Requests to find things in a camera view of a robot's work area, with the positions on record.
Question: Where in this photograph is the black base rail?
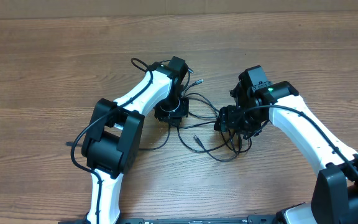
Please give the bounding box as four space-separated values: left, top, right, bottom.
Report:
57 214 279 224

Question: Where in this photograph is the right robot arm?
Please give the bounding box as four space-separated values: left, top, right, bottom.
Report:
214 65 358 223

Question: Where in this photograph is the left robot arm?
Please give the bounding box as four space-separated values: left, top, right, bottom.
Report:
81 57 191 223

